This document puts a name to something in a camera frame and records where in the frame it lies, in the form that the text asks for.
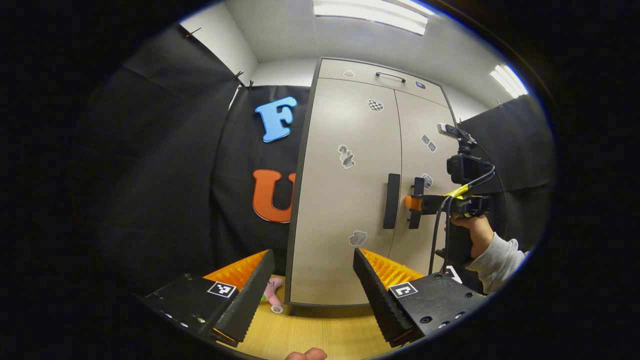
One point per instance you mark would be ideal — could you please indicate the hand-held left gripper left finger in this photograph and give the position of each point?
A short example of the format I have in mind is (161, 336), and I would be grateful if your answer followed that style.
(250, 300)

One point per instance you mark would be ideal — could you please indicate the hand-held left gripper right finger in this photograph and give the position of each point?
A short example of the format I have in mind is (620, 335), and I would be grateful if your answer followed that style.
(380, 300)

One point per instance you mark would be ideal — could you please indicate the black backdrop cloth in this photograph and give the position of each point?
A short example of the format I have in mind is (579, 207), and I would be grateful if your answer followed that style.
(525, 150)
(165, 175)

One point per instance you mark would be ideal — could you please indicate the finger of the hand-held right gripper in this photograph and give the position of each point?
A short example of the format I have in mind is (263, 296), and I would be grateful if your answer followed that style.
(432, 204)

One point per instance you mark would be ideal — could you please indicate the pink toy figure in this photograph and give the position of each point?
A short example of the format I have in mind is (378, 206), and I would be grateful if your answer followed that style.
(272, 295)

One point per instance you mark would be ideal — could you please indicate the small black cloth clip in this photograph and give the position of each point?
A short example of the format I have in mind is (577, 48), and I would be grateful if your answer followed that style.
(237, 76)
(192, 32)
(248, 85)

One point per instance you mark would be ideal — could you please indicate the beige shoe cabinet door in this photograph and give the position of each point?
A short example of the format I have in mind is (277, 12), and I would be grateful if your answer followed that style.
(417, 160)
(340, 210)

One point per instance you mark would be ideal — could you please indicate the beige double-door shoe cabinet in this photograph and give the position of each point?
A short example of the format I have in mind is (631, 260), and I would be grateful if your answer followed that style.
(362, 72)

